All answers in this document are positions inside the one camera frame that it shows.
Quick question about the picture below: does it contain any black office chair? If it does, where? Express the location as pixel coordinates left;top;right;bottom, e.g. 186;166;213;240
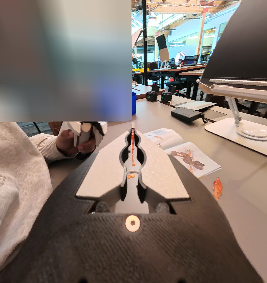
166;80;187;97

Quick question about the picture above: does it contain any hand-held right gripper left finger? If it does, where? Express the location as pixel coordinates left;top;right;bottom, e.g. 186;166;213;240
76;130;131;212

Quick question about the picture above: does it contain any black pole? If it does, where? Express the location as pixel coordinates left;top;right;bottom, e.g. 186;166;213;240
142;0;148;86

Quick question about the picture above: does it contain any background wooden desk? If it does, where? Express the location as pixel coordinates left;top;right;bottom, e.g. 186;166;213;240
147;64;207;89

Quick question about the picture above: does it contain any person's left hand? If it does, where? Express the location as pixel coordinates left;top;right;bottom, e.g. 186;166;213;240
56;129;97;155

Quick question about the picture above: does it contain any black flat device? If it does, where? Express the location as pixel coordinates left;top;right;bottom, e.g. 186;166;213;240
171;107;202;123

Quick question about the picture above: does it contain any person's left forearm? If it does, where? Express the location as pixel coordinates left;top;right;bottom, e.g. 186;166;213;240
30;133;66;164

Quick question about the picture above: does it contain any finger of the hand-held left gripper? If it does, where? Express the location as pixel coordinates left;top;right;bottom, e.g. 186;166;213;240
67;122;82;136
90;122;108;147

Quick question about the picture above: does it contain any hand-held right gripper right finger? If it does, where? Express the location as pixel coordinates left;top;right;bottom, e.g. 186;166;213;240
135;130;190;212

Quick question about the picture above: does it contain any silver laptop stand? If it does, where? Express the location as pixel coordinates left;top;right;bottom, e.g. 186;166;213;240
196;78;267;159

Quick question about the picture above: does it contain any grey zip hoodie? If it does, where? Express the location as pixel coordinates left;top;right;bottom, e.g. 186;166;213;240
0;122;54;277

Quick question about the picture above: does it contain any black laptop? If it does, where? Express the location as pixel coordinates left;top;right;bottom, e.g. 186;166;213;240
201;0;267;83

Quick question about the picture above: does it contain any black and tan panel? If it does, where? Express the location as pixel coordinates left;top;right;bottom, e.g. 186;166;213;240
156;34;170;60

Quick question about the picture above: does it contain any white flat sheet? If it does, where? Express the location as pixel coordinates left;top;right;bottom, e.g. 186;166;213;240
178;101;217;111

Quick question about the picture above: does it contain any lego instruction booklet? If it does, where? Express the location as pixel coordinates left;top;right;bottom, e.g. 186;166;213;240
142;128;221;178

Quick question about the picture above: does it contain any transparent orange lego flame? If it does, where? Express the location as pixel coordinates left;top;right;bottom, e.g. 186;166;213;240
212;177;223;201
130;129;136;163

